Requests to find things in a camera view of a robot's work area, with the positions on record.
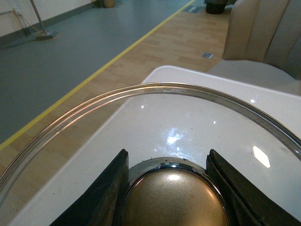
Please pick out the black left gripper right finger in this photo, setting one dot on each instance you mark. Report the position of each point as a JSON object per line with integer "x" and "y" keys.
{"x": 246, "y": 204}

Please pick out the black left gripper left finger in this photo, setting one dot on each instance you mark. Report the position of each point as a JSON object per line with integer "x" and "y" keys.
{"x": 101, "y": 203}

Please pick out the glass pot lid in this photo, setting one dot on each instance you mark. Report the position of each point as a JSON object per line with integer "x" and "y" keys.
{"x": 168, "y": 130}

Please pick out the left beige upholstered chair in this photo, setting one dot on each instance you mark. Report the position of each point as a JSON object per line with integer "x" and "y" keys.
{"x": 263, "y": 38}

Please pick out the floor stand base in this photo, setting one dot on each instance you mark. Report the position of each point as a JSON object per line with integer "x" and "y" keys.
{"x": 44, "y": 34}

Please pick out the woven laundry basket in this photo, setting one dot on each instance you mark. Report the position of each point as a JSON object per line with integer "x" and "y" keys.
{"x": 215, "y": 6}

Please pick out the potted green plant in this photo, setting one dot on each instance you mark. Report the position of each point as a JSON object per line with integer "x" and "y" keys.
{"x": 108, "y": 3}

